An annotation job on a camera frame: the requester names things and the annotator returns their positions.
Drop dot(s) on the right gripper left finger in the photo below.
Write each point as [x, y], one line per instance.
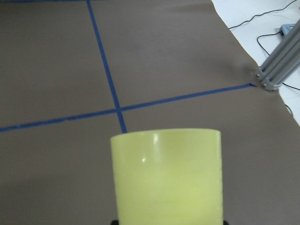
[115, 222]

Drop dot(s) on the yellow cup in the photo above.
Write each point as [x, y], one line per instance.
[168, 177]

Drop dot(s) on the aluminium frame post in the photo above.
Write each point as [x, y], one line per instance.
[282, 62]

